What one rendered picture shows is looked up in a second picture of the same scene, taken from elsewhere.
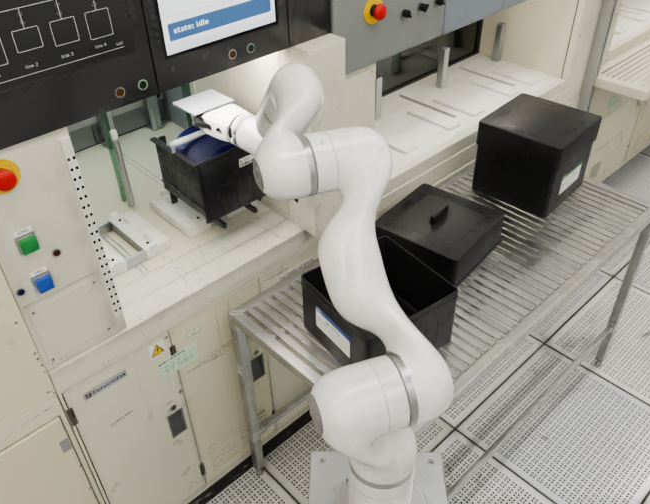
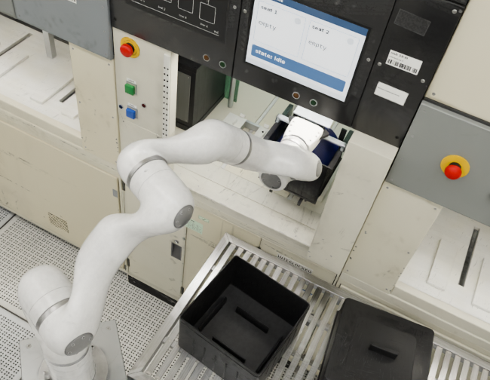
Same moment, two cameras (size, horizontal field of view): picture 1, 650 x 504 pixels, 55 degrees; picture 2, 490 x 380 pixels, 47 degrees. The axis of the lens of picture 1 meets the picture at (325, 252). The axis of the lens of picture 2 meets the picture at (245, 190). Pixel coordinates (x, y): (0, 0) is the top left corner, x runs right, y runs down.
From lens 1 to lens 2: 1.14 m
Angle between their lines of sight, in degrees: 45
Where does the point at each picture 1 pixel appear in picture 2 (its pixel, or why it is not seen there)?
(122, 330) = not seen: hidden behind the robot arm
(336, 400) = (27, 276)
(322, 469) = (102, 329)
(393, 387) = (41, 305)
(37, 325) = (123, 128)
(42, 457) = (103, 185)
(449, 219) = (384, 363)
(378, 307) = (77, 270)
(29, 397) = (107, 154)
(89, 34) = (199, 14)
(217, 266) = (244, 204)
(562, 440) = not seen: outside the picture
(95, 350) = not seen: hidden behind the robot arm
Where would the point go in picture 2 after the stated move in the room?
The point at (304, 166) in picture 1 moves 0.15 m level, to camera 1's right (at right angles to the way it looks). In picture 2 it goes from (127, 171) to (143, 225)
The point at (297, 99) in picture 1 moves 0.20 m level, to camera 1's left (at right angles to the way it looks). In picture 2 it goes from (174, 139) to (151, 82)
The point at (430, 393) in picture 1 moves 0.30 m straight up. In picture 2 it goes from (46, 332) to (22, 255)
